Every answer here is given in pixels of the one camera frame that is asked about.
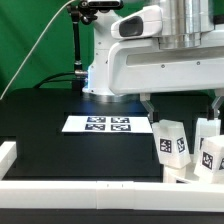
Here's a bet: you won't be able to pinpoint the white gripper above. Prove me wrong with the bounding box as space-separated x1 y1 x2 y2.
108 37 224 123

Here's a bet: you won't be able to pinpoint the white round stool seat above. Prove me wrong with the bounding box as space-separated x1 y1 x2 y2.
162 163 224 185

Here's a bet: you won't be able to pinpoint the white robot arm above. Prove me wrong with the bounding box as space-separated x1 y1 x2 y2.
85 0 224 119

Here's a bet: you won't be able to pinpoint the paper sheet with tags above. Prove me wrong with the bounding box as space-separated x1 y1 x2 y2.
62 116 152 134

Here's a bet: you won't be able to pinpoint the white left barrier block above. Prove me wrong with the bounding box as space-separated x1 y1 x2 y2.
0 141 17 181

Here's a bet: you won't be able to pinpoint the white front barrier rail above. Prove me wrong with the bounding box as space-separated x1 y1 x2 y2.
0 181 224 212

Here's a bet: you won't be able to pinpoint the black camera on mount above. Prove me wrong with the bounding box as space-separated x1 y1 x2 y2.
79 0 123 10

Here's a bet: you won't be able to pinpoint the black cables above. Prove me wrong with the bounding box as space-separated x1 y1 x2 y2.
32 71 77 90

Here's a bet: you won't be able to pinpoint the white cable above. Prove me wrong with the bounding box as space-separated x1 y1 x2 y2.
0 0 76 101

